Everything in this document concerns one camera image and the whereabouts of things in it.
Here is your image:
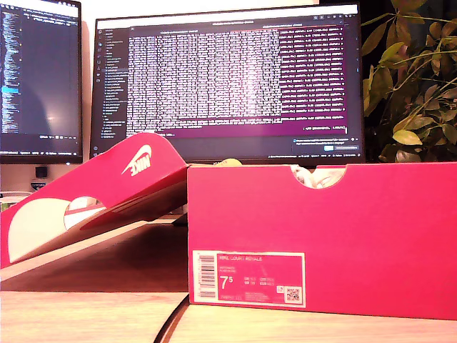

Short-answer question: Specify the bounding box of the smaller dark computer monitor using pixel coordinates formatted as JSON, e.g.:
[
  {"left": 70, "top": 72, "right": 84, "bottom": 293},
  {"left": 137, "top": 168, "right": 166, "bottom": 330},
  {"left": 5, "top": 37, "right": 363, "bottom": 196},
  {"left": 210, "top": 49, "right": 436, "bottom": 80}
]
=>
[{"left": 0, "top": 0, "right": 84, "bottom": 165}]

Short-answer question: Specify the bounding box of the large wide computer monitor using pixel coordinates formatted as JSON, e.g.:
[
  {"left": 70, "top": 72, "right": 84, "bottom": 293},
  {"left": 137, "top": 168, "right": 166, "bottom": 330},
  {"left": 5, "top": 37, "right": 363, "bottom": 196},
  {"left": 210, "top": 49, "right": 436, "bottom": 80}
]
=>
[{"left": 89, "top": 2, "right": 367, "bottom": 227}]

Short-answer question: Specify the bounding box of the red Nike shoebox with lid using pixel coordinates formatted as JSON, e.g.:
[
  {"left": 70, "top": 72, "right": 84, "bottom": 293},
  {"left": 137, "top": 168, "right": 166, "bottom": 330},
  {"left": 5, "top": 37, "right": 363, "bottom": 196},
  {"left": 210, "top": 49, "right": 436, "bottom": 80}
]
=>
[{"left": 0, "top": 131, "right": 457, "bottom": 321}]

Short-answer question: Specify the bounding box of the white wrapping paper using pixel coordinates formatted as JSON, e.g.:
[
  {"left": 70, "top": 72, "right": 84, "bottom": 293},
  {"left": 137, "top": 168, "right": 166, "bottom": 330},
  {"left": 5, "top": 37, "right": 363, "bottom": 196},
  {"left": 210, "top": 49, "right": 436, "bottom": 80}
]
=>
[{"left": 290, "top": 164, "right": 346, "bottom": 189}]

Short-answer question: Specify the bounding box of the green labelled white container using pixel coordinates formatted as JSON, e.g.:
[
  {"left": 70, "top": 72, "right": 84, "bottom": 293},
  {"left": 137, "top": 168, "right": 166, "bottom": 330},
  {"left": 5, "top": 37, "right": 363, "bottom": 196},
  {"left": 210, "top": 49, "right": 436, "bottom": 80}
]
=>
[{"left": 0, "top": 192, "right": 18, "bottom": 213}]

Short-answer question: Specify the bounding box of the green leafy houseplant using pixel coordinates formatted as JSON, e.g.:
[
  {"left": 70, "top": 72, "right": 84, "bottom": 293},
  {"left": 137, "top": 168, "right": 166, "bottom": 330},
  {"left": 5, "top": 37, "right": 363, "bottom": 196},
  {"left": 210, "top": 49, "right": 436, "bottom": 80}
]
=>
[{"left": 361, "top": 0, "right": 457, "bottom": 165}]

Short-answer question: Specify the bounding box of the black cable on table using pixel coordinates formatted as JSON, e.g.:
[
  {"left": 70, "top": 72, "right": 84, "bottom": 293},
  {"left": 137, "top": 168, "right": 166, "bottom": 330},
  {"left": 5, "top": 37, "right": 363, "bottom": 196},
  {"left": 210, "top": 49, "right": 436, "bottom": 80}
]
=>
[{"left": 153, "top": 292, "right": 191, "bottom": 343}]

